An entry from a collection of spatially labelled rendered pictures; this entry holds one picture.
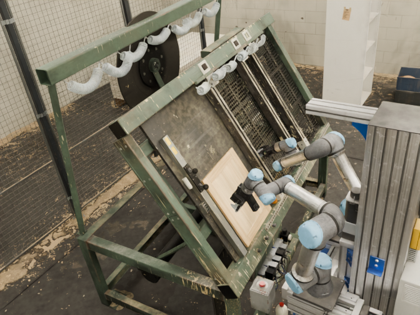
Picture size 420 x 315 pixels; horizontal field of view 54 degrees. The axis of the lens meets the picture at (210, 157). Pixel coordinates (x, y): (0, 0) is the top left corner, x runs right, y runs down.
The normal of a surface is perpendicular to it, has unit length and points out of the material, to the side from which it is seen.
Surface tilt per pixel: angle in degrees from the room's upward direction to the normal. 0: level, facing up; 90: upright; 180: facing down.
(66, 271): 0
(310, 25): 90
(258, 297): 90
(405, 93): 90
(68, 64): 90
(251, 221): 59
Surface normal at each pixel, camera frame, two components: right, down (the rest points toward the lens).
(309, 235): -0.84, 0.26
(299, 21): -0.54, 0.51
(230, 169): 0.69, -0.28
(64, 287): -0.11, -0.84
